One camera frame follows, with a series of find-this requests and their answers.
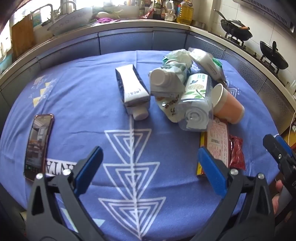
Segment dark red snack wrapper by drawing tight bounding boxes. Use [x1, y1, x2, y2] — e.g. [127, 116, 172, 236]
[229, 135, 246, 171]

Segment yellow red printed package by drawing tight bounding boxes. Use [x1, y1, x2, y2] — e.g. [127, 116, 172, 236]
[200, 117, 230, 168]

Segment orange paper cup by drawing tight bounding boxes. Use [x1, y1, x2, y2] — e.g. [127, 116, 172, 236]
[211, 84, 245, 125]

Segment clear plastic water bottle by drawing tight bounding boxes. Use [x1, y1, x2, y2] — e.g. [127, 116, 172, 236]
[176, 73, 213, 132]

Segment white tissue pack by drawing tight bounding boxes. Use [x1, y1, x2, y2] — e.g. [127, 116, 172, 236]
[188, 47, 227, 88]

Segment blue white milk carton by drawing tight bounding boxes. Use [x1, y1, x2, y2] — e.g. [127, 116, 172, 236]
[115, 64, 151, 121]

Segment white plastic bag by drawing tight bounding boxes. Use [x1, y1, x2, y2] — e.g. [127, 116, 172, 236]
[162, 49, 192, 69]

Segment white brown snack wrapper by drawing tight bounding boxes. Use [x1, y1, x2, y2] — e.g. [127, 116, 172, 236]
[156, 94, 181, 123]

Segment blue kitchen counter cabinets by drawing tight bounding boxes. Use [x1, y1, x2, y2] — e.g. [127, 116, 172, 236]
[1, 27, 295, 133]

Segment person's right hand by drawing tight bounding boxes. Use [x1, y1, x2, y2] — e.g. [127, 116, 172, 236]
[272, 180, 283, 214]

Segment smartphone with red case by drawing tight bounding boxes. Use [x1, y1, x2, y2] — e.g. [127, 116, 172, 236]
[23, 113, 54, 181]

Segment black lidded wok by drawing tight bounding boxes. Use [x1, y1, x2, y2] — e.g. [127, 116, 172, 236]
[259, 41, 288, 70]

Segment gas stove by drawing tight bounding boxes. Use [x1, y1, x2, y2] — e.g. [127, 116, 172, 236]
[224, 36, 281, 80]

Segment black wok with ladle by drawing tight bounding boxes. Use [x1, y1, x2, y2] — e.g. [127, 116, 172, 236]
[214, 9, 253, 42]

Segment range hood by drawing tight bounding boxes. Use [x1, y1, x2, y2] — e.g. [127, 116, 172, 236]
[234, 0, 295, 39]

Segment wooden cutting board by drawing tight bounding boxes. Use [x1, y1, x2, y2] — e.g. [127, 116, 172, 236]
[11, 14, 36, 59]

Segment yellow cooking oil bottle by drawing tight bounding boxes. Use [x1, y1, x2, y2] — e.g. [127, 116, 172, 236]
[177, 0, 194, 25]

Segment white plastic jug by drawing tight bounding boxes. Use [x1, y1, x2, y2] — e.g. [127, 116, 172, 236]
[164, 1, 177, 22]

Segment white patterned basin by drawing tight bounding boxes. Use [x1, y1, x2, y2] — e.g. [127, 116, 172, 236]
[48, 8, 93, 36]

